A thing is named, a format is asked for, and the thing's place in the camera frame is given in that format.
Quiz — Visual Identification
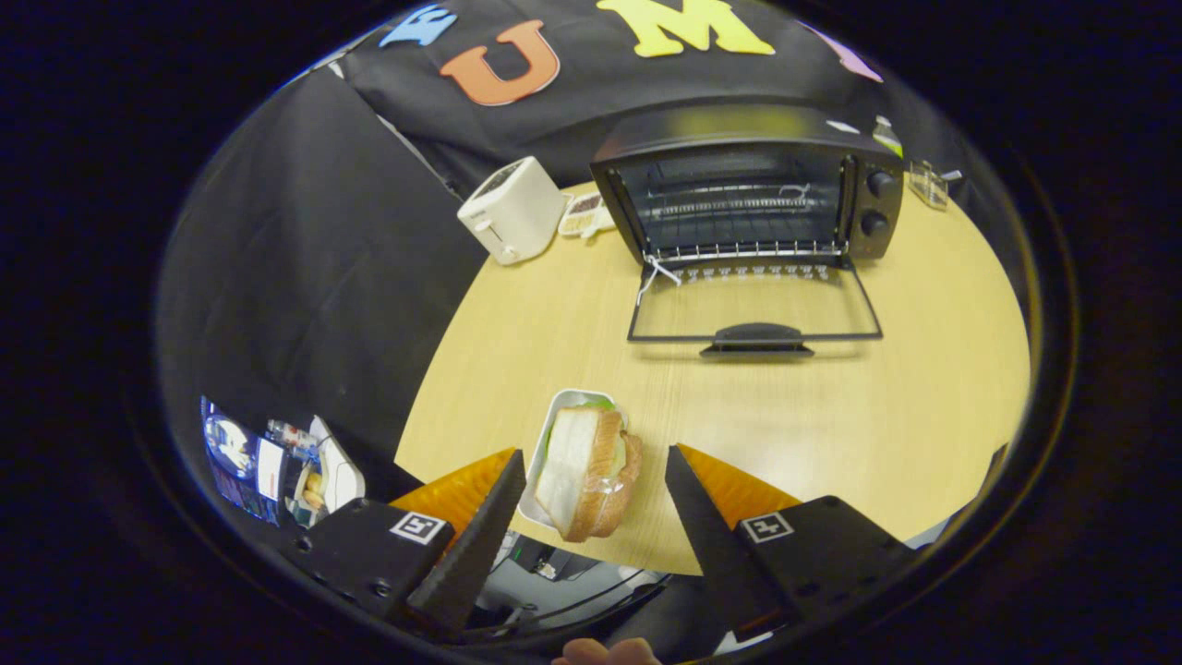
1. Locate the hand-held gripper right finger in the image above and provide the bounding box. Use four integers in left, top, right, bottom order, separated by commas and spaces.
665, 443, 924, 643

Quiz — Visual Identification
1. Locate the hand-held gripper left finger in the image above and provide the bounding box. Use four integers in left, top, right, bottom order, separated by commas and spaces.
277, 448, 527, 638

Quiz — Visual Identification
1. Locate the sandwich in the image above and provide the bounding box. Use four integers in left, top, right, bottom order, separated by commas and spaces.
534, 405, 644, 543

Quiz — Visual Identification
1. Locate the black toaster oven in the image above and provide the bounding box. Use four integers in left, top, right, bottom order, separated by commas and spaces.
589, 103, 904, 359

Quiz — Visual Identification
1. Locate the white pop-up toaster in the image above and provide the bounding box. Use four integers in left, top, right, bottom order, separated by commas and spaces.
457, 155, 569, 267

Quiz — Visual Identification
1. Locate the white rectangular tray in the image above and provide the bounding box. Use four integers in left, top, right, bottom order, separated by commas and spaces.
517, 388, 629, 532

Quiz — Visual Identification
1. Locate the blue printed packaging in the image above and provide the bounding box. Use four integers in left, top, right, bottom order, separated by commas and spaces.
201, 395, 287, 527

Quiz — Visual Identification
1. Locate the small white snack tray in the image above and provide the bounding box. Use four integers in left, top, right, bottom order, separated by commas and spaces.
558, 191, 618, 243

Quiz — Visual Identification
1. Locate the clear wire basket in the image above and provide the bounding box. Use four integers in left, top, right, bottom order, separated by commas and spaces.
907, 159, 963, 212

